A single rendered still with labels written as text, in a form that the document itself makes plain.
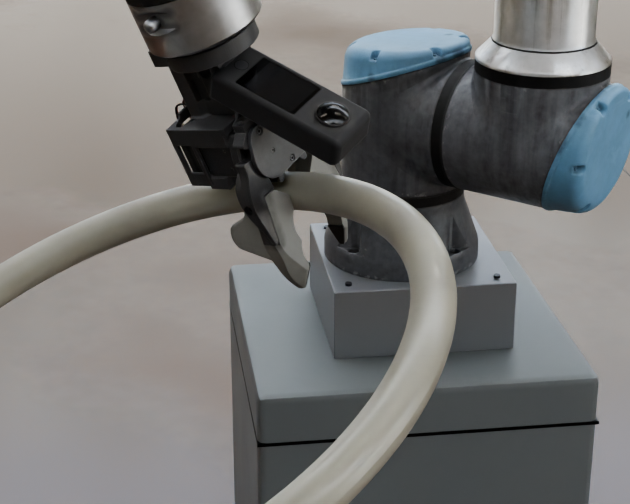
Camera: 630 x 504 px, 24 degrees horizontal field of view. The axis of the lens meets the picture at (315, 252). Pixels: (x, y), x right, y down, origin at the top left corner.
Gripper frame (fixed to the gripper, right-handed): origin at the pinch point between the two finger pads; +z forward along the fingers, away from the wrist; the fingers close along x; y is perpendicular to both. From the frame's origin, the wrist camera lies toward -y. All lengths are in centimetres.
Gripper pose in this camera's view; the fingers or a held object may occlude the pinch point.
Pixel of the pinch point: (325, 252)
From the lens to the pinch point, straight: 115.3
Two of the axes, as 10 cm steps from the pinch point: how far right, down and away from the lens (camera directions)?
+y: -7.6, -0.6, 6.5
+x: -5.4, 6.0, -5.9
